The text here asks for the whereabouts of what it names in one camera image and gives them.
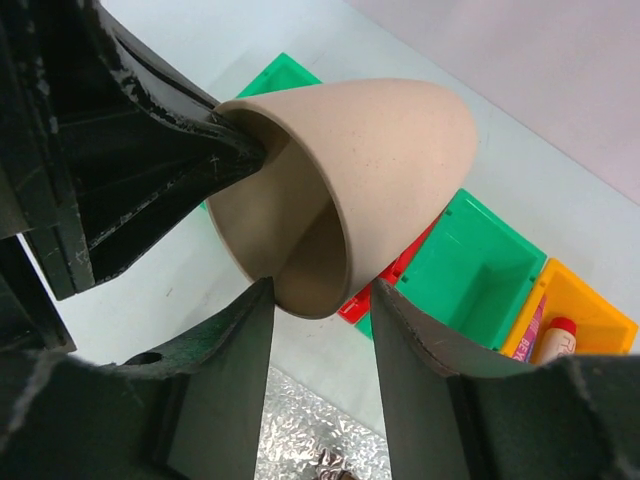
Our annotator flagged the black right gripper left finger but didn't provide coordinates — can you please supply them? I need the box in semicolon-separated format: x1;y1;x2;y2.
1;278;275;479

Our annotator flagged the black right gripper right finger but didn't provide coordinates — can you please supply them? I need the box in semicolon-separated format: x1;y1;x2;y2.
371;280;639;479

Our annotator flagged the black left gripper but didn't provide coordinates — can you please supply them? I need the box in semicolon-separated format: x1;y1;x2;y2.
1;1;266;352

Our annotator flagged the clear glass tray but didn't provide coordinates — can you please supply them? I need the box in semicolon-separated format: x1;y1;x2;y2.
254;367;392;479

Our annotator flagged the beige cup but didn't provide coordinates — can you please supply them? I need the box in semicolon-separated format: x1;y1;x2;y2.
207;79;477;319

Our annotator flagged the pink toothpaste tube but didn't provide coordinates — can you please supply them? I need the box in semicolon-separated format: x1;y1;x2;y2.
512;296;547;363

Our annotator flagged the white toothpaste tube red cap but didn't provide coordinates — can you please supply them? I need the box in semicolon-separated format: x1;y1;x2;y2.
533;317;577;365

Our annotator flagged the green plastic bin with cup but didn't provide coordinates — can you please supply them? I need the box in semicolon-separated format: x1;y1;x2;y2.
354;187;549;351

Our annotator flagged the red plastic bin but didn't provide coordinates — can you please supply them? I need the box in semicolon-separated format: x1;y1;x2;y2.
337;219;444;325

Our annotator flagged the green plastic bin far left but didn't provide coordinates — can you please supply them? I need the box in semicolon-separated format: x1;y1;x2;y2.
199;52;324;214

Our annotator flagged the yellow plastic bin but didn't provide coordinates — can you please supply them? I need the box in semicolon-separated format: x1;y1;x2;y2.
500;258;638;357

